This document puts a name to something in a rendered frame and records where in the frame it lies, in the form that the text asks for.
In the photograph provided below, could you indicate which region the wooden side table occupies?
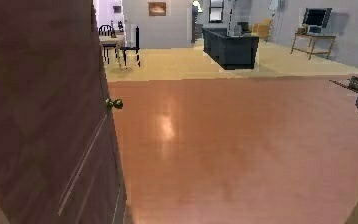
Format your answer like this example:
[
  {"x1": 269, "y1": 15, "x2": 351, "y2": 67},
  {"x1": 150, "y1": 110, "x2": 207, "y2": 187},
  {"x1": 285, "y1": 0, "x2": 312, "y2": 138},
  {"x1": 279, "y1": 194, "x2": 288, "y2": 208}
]
[{"x1": 290, "y1": 32, "x2": 337, "y2": 61}]

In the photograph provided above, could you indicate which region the black television set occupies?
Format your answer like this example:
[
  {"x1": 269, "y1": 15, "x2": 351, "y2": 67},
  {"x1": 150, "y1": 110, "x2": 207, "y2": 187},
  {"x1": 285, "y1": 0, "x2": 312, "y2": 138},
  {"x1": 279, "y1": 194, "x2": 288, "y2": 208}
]
[{"x1": 302, "y1": 7, "x2": 333, "y2": 29}]

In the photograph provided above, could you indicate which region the yellow armchair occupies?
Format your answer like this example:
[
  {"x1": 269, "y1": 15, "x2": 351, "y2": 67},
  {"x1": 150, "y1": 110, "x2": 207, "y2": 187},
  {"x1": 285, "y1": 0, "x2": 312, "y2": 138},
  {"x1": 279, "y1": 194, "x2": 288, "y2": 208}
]
[{"x1": 252, "y1": 19, "x2": 272, "y2": 42}]

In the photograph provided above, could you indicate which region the dark grey sofa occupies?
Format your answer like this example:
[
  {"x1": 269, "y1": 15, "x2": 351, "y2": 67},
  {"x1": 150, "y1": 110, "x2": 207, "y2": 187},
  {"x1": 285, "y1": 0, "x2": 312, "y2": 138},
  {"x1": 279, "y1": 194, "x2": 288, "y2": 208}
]
[{"x1": 201, "y1": 27, "x2": 260, "y2": 71}]

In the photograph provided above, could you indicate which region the dark framed window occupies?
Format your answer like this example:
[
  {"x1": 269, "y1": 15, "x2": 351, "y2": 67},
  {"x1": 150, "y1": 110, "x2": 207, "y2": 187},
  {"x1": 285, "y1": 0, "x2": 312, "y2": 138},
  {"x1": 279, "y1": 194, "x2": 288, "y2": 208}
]
[{"x1": 208, "y1": 0, "x2": 225, "y2": 24}]

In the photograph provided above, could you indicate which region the black wooden chair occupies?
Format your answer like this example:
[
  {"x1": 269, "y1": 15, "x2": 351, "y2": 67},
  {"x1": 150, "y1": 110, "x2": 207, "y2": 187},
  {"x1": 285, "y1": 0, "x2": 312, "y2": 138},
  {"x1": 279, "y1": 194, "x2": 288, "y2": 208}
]
[{"x1": 121, "y1": 26, "x2": 142, "y2": 68}]

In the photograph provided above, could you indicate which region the pale dining table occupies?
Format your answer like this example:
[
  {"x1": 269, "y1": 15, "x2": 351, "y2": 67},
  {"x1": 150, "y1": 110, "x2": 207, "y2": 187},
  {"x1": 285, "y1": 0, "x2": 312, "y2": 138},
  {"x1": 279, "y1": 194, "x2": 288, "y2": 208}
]
[{"x1": 98, "y1": 33, "x2": 127, "y2": 69}]

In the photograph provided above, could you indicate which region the black round-back chair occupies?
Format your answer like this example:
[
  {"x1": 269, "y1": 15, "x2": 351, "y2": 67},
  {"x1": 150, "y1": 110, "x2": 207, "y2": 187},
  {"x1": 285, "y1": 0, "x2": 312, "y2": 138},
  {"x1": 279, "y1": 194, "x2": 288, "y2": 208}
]
[{"x1": 98, "y1": 24, "x2": 117, "y2": 65}]

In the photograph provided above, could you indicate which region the brown wooden room door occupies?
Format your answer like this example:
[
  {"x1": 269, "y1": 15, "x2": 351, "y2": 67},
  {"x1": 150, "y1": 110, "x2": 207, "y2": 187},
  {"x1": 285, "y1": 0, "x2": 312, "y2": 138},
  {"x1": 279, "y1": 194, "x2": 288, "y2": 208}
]
[{"x1": 0, "y1": 0, "x2": 128, "y2": 224}]

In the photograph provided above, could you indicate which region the framed brown wall picture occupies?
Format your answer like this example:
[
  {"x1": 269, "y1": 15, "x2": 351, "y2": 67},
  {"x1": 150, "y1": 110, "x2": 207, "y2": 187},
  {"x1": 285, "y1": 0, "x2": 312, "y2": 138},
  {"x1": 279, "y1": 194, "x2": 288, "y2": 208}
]
[{"x1": 148, "y1": 1, "x2": 167, "y2": 17}]

